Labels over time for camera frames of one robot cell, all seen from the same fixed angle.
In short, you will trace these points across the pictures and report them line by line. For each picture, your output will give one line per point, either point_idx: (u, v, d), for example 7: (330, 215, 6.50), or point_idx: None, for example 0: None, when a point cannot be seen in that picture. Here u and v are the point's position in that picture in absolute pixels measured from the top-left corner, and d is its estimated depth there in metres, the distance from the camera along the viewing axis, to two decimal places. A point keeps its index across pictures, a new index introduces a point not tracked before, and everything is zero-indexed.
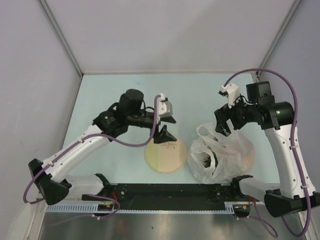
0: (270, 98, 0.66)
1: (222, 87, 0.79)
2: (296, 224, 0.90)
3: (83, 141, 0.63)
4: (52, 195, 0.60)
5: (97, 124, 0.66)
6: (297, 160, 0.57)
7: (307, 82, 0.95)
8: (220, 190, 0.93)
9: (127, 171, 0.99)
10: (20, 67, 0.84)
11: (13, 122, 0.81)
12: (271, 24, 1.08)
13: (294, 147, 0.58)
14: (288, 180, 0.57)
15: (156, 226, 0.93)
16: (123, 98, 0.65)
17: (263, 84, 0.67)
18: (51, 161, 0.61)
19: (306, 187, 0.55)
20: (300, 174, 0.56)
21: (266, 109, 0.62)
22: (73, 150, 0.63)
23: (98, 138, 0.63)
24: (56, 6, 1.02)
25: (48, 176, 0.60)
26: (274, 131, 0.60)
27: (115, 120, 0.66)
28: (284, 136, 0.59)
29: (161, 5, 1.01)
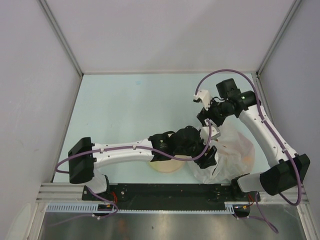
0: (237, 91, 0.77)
1: (195, 94, 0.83)
2: (293, 211, 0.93)
3: (135, 148, 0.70)
4: (81, 177, 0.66)
5: (151, 143, 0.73)
6: (271, 129, 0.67)
7: (305, 82, 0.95)
8: (220, 190, 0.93)
9: (129, 172, 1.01)
10: (20, 66, 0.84)
11: (13, 121, 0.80)
12: (270, 24, 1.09)
13: (264, 120, 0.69)
14: (271, 150, 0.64)
15: (157, 226, 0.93)
16: (184, 129, 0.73)
17: (228, 81, 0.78)
18: (102, 148, 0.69)
19: (286, 149, 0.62)
20: (278, 141, 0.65)
21: (237, 101, 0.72)
22: (124, 150, 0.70)
23: (147, 152, 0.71)
24: (56, 6, 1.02)
25: (93, 159, 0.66)
26: (244, 112, 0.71)
27: (167, 147, 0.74)
28: (254, 114, 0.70)
29: (161, 6, 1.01)
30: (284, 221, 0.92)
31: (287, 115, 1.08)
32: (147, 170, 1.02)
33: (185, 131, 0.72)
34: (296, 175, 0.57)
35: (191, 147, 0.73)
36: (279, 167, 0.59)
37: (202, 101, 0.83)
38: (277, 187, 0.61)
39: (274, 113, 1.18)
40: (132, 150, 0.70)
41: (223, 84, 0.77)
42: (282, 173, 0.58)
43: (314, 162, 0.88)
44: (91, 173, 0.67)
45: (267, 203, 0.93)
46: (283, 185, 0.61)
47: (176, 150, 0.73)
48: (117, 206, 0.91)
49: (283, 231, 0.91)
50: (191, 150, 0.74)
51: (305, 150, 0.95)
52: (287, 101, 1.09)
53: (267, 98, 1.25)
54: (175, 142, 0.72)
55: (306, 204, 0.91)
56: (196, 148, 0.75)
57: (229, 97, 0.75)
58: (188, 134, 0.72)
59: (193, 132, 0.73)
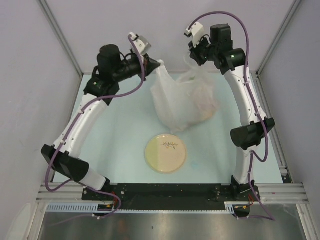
0: (230, 43, 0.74)
1: (187, 29, 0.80)
2: (292, 210, 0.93)
3: (84, 112, 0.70)
4: (78, 172, 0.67)
5: (89, 94, 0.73)
6: (250, 93, 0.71)
7: (306, 82, 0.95)
8: (220, 190, 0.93)
9: (129, 171, 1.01)
10: (20, 67, 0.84)
11: (13, 121, 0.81)
12: (270, 24, 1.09)
13: (247, 83, 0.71)
14: (245, 112, 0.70)
15: (156, 226, 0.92)
16: (100, 58, 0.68)
17: (225, 28, 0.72)
18: (62, 140, 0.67)
19: (259, 113, 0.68)
20: (253, 103, 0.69)
21: (225, 59, 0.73)
22: (78, 123, 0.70)
23: (96, 104, 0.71)
24: (56, 7, 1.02)
25: (66, 153, 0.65)
26: (230, 71, 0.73)
27: (105, 83, 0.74)
28: (239, 75, 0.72)
29: (161, 6, 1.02)
30: (284, 221, 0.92)
31: (287, 114, 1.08)
32: (147, 170, 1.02)
33: (104, 54, 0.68)
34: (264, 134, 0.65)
35: (124, 68, 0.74)
36: (249, 127, 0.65)
37: (193, 37, 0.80)
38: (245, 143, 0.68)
39: (275, 113, 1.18)
40: (83, 115, 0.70)
41: (219, 32, 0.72)
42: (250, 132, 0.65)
43: (315, 162, 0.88)
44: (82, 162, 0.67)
45: (266, 203, 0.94)
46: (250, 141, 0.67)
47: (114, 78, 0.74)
48: (120, 205, 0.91)
49: (284, 230, 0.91)
50: (127, 71, 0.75)
51: (304, 149, 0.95)
52: (287, 100, 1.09)
53: (267, 98, 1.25)
54: (108, 71, 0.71)
55: (306, 204, 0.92)
56: (130, 66, 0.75)
57: (219, 49, 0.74)
58: (110, 52, 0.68)
59: (113, 51, 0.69)
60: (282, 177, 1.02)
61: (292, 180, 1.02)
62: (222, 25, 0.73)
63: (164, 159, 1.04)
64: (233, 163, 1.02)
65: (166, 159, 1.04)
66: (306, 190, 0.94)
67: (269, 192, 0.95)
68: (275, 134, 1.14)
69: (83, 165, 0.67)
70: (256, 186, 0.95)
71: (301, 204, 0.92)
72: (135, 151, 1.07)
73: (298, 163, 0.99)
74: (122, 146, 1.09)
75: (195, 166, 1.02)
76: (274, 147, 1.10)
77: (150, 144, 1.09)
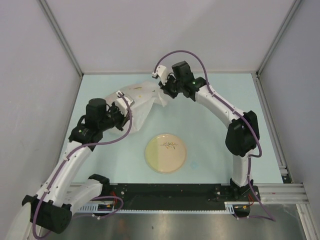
0: (191, 74, 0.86)
1: (154, 72, 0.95)
2: (292, 210, 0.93)
3: (68, 159, 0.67)
4: (61, 221, 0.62)
5: (74, 140, 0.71)
6: (221, 100, 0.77)
7: (306, 82, 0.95)
8: (220, 189, 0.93)
9: (129, 171, 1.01)
10: (20, 67, 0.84)
11: (13, 121, 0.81)
12: (270, 24, 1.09)
13: (213, 93, 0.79)
14: (224, 115, 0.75)
15: (157, 226, 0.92)
16: (89, 107, 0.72)
17: (183, 65, 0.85)
18: (46, 189, 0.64)
19: (234, 109, 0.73)
20: (226, 106, 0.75)
21: (190, 88, 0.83)
22: (62, 170, 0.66)
23: (81, 152, 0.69)
24: (56, 7, 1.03)
25: (49, 202, 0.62)
26: (197, 94, 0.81)
27: (90, 131, 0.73)
28: (205, 92, 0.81)
29: (161, 6, 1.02)
30: (284, 221, 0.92)
31: (287, 115, 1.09)
32: (147, 170, 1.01)
33: (93, 104, 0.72)
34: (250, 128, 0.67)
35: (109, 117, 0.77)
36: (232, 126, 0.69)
37: (160, 77, 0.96)
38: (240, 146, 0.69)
39: (275, 113, 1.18)
40: (68, 162, 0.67)
41: (179, 69, 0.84)
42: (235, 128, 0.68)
43: (315, 162, 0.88)
44: (64, 209, 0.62)
45: (266, 203, 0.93)
46: (245, 143, 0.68)
47: (99, 127, 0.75)
48: (123, 204, 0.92)
49: (283, 230, 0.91)
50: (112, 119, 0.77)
51: (304, 149, 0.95)
52: (287, 101, 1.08)
53: (267, 99, 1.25)
54: (94, 119, 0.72)
55: (306, 204, 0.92)
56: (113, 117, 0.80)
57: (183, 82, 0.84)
58: (97, 103, 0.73)
59: (100, 102, 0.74)
60: (282, 177, 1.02)
61: (292, 180, 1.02)
62: (179, 63, 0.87)
63: (164, 159, 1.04)
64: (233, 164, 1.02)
65: (166, 159, 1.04)
66: (306, 190, 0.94)
67: (269, 192, 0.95)
68: (275, 134, 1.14)
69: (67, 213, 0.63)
70: (256, 186, 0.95)
71: (301, 205, 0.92)
72: (135, 151, 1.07)
73: (298, 163, 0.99)
74: (122, 146, 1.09)
75: (195, 166, 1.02)
76: (274, 147, 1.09)
77: (150, 144, 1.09)
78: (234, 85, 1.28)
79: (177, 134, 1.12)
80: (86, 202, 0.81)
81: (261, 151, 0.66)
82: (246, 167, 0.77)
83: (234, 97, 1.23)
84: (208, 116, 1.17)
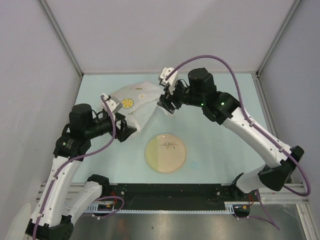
0: (214, 88, 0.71)
1: (164, 80, 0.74)
2: (292, 210, 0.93)
3: (57, 178, 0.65)
4: (62, 236, 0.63)
5: (60, 154, 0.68)
6: (261, 131, 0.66)
7: (306, 82, 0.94)
8: (220, 189, 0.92)
9: (129, 171, 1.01)
10: (20, 67, 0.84)
11: (13, 121, 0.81)
12: (270, 24, 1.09)
13: (252, 123, 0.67)
14: (267, 151, 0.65)
15: (156, 226, 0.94)
16: (72, 116, 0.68)
17: (207, 78, 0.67)
18: (39, 213, 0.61)
19: (283, 148, 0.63)
20: (272, 142, 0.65)
21: (219, 111, 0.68)
22: (52, 190, 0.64)
23: (69, 168, 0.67)
24: (56, 7, 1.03)
25: (46, 225, 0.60)
26: (230, 120, 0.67)
27: (75, 141, 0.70)
28: (241, 119, 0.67)
29: (161, 6, 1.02)
30: (283, 220, 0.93)
31: (287, 115, 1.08)
32: (147, 170, 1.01)
33: (76, 112, 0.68)
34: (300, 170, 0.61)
35: (95, 126, 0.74)
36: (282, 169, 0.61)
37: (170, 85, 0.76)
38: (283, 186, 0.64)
39: (275, 113, 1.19)
40: (57, 181, 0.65)
41: (202, 83, 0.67)
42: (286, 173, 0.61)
43: (315, 163, 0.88)
44: (62, 225, 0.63)
45: (266, 203, 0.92)
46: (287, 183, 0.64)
47: (86, 135, 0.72)
48: (123, 204, 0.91)
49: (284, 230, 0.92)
50: (99, 129, 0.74)
51: (305, 149, 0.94)
52: (287, 101, 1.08)
53: (267, 99, 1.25)
54: (78, 128, 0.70)
55: (306, 204, 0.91)
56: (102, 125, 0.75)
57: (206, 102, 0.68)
58: (81, 110, 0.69)
59: (84, 108, 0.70)
60: None
61: (292, 180, 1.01)
62: (200, 73, 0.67)
63: (164, 159, 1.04)
64: (232, 164, 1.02)
65: (166, 159, 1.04)
66: (306, 190, 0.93)
67: (269, 192, 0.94)
68: (275, 134, 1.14)
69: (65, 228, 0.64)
70: None
71: (301, 205, 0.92)
72: (135, 151, 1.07)
73: None
74: (122, 146, 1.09)
75: (195, 166, 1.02)
76: None
77: (150, 144, 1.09)
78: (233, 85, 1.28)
79: (177, 134, 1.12)
80: (87, 206, 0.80)
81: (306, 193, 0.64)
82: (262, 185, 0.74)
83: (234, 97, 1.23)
84: None
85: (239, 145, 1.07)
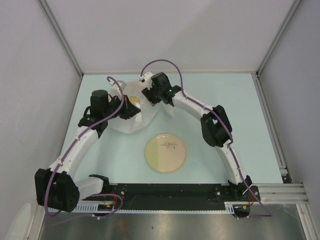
0: (167, 83, 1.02)
1: (141, 76, 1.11)
2: (292, 210, 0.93)
3: (79, 139, 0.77)
4: (70, 198, 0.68)
5: (83, 125, 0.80)
6: (193, 100, 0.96)
7: (306, 82, 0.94)
8: (220, 189, 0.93)
9: (130, 171, 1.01)
10: (20, 67, 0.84)
11: (13, 121, 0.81)
12: (271, 24, 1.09)
13: (186, 96, 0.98)
14: (196, 112, 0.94)
15: (156, 226, 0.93)
16: (93, 98, 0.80)
17: (160, 76, 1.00)
18: (59, 161, 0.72)
19: (204, 106, 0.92)
20: (198, 105, 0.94)
21: (168, 96, 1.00)
22: (74, 147, 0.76)
23: (90, 134, 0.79)
24: (56, 7, 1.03)
25: (64, 173, 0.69)
26: (174, 98, 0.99)
27: (97, 119, 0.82)
28: (180, 96, 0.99)
29: (160, 6, 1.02)
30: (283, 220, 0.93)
31: (287, 115, 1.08)
32: (147, 170, 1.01)
33: (95, 95, 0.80)
34: (219, 120, 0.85)
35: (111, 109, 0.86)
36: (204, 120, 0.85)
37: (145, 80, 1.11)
38: (215, 137, 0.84)
39: (275, 113, 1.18)
40: (79, 141, 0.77)
41: (157, 79, 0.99)
42: (207, 122, 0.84)
43: (315, 162, 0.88)
44: (74, 187, 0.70)
45: (267, 203, 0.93)
46: (218, 135, 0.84)
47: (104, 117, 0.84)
48: (122, 204, 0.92)
49: (284, 229, 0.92)
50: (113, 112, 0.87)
51: (305, 149, 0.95)
52: (287, 100, 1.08)
53: (268, 99, 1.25)
54: (98, 110, 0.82)
55: (306, 204, 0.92)
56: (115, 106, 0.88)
57: (161, 91, 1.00)
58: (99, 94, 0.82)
59: (102, 93, 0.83)
60: (282, 177, 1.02)
61: (292, 180, 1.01)
62: (157, 74, 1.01)
63: (164, 159, 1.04)
64: None
65: (166, 158, 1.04)
66: (306, 190, 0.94)
67: (269, 192, 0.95)
68: (275, 133, 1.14)
69: (76, 191, 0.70)
70: (256, 186, 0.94)
71: (301, 205, 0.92)
72: (135, 151, 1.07)
73: (298, 163, 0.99)
74: (123, 147, 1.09)
75: (195, 166, 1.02)
76: (274, 147, 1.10)
77: (150, 144, 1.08)
78: (234, 85, 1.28)
79: (177, 134, 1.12)
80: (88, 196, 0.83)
81: (231, 135, 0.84)
82: (233, 160, 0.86)
83: (234, 97, 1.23)
84: None
85: (240, 146, 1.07)
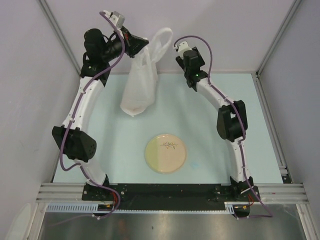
0: (199, 65, 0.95)
1: (176, 46, 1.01)
2: (293, 210, 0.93)
3: (85, 92, 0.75)
4: (88, 149, 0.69)
5: (86, 76, 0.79)
6: (216, 90, 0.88)
7: (307, 81, 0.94)
8: (220, 189, 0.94)
9: (130, 171, 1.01)
10: (20, 67, 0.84)
11: (13, 121, 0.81)
12: (271, 24, 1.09)
13: (211, 84, 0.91)
14: (216, 102, 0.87)
15: (156, 226, 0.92)
16: (87, 44, 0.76)
17: (193, 57, 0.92)
18: (71, 118, 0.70)
19: (226, 97, 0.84)
20: (220, 95, 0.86)
21: (194, 79, 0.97)
22: (82, 101, 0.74)
23: (95, 84, 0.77)
24: (56, 7, 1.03)
25: (78, 129, 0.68)
26: (197, 84, 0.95)
27: (98, 65, 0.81)
28: (205, 82, 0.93)
29: (160, 6, 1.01)
30: (283, 220, 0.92)
31: (287, 115, 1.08)
32: (147, 170, 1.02)
33: (89, 39, 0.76)
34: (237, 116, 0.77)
35: (109, 49, 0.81)
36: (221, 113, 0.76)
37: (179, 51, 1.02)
38: (227, 131, 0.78)
39: (275, 113, 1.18)
40: (85, 94, 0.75)
41: (189, 60, 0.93)
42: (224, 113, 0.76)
43: (315, 162, 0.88)
44: (89, 138, 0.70)
45: (267, 203, 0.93)
46: (232, 129, 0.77)
47: (103, 59, 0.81)
48: (119, 204, 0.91)
49: (284, 229, 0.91)
50: (113, 51, 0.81)
51: (305, 149, 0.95)
52: (288, 100, 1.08)
53: (267, 98, 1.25)
54: (96, 54, 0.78)
55: (306, 204, 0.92)
56: (115, 46, 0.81)
57: (189, 72, 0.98)
58: (93, 36, 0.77)
59: (96, 35, 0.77)
60: (282, 177, 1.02)
61: (292, 180, 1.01)
62: (191, 53, 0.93)
63: (164, 158, 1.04)
64: None
65: (166, 158, 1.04)
66: (306, 190, 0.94)
67: (269, 192, 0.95)
68: (275, 133, 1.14)
69: (92, 141, 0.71)
70: (256, 186, 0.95)
71: (301, 205, 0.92)
72: (135, 150, 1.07)
73: (298, 163, 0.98)
74: (123, 147, 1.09)
75: (195, 166, 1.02)
76: (274, 147, 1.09)
77: (150, 144, 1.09)
78: (233, 85, 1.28)
79: (177, 134, 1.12)
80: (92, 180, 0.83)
81: (244, 133, 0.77)
82: (240, 157, 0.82)
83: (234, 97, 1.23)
84: (209, 117, 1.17)
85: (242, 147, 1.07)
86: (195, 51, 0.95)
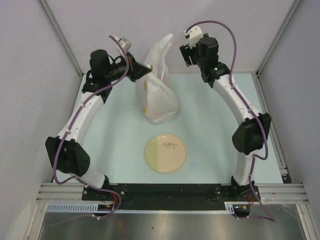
0: (216, 56, 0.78)
1: (186, 31, 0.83)
2: (293, 210, 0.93)
3: (84, 105, 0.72)
4: (82, 163, 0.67)
5: (87, 91, 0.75)
6: (239, 95, 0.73)
7: (307, 81, 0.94)
8: (220, 189, 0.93)
9: (129, 171, 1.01)
10: (20, 67, 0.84)
11: (13, 121, 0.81)
12: (271, 24, 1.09)
13: (233, 86, 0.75)
14: (238, 111, 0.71)
15: (157, 226, 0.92)
16: (92, 62, 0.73)
17: (212, 45, 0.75)
18: (67, 129, 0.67)
19: (251, 108, 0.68)
20: (244, 104, 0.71)
21: (211, 73, 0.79)
22: (81, 114, 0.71)
23: (96, 100, 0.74)
24: (56, 7, 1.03)
25: (73, 141, 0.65)
26: (216, 81, 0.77)
27: (100, 84, 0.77)
28: (225, 82, 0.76)
29: (160, 6, 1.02)
30: (283, 220, 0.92)
31: (287, 115, 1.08)
32: (147, 170, 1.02)
33: (94, 59, 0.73)
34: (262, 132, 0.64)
35: (113, 70, 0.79)
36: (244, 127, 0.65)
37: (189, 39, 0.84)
38: (246, 145, 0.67)
39: (275, 113, 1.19)
40: (84, 108, 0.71)
41: (207, 49, 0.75)
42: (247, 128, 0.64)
43: (315, 162, 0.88)
44: (84, 152, 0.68)
45: (267, 203, 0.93)
46: (252, 144, 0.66)
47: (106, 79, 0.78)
48: (119, 204, 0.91)
49: (284, 229, 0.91)
50: (116, 73, 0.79)
51: (305, 149, 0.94)
52: (288, 100, 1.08)
53: (267, 98, 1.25)
54: (99, 74, 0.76)
55: (306, 204, 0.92)
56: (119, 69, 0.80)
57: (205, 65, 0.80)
58: (98, 56, 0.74)
59: (102, 54, 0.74)
60: (281, 177, 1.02)
61: (292, 180, 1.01)
62: (208, 41, 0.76)
63: (164, 158, 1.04)
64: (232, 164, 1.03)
65: (166, 158, 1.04)
66: (306, 190, 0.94)
67: (269, 192, 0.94)
68: (275, 133, 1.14)
69: (85, 156, 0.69)
70: (256, 186, 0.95)
71: (301, 205, 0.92)
72: (135, 150, 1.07)
73: (298, 163, 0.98)
74: (122, 147, 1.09)
75: (195, 166, 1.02)
76: (274, 147, 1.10)
77: (150, 144, 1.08)
78: None
79: (177, 134, 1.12)
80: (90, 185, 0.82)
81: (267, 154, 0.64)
82: (248, 169, 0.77)
83: None
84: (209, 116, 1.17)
85: None
86: (212, 38, 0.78)
